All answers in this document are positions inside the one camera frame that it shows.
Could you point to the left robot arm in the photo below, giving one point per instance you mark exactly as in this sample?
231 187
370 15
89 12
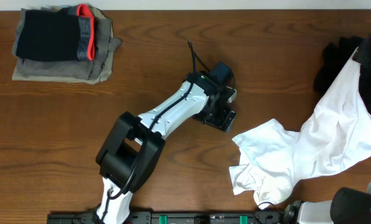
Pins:
134 144

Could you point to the folded grey garment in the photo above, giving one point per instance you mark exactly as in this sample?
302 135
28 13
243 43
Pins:
101 46

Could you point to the folded black garment red band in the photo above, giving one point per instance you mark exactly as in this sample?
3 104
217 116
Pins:
55 36

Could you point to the white t-shirt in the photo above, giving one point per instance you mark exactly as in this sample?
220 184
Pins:
334 138

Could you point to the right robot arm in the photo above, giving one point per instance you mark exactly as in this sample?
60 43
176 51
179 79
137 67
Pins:
348 205

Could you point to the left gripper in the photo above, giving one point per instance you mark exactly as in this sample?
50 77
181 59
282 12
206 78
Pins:
225 122

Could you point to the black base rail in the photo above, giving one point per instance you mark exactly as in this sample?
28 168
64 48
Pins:
89 217

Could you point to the crumpled black garment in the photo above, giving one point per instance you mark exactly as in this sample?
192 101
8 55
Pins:
335 56

